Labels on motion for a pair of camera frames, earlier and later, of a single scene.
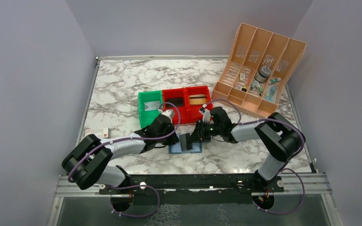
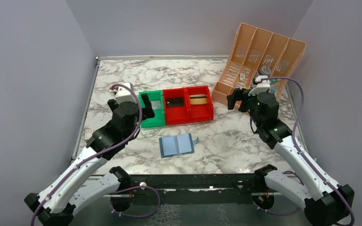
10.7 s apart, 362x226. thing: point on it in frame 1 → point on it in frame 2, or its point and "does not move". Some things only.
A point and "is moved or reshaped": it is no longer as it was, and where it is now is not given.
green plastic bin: (149, 102) does not move
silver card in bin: (150, 106) does not move
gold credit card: (200, 99) does not move
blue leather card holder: (176, 148) is moved or reshaped
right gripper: (197, 135) → (239, 94)
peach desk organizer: (258, 65) does not move
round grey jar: (263, 73) does not move
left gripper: (173, 139) → (147, 112)
